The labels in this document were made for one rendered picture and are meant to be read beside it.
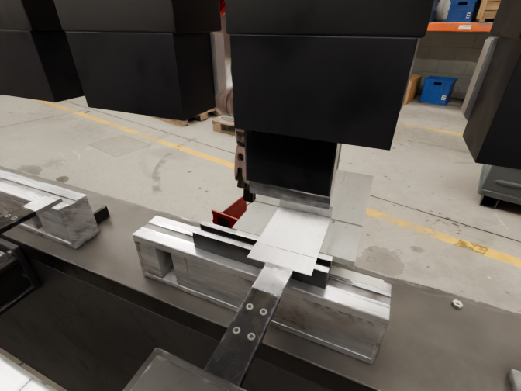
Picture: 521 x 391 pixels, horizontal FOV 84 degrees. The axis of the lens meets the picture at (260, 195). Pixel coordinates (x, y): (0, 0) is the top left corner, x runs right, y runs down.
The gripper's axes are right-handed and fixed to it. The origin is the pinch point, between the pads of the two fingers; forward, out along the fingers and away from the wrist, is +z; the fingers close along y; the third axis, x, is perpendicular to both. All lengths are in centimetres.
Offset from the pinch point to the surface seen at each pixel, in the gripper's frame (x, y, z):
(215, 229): -15.5, -33.3, -12.5
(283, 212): -22.2, -24.6, -13.6
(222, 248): -18.1, -34.9, -11.1
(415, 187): -40, 210, 67
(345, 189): -28.4, -11.9, -14.5
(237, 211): 4.5, 0.5, 7.3
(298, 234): -26.7, -28.5, -13.3
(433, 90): -23, 557, 15
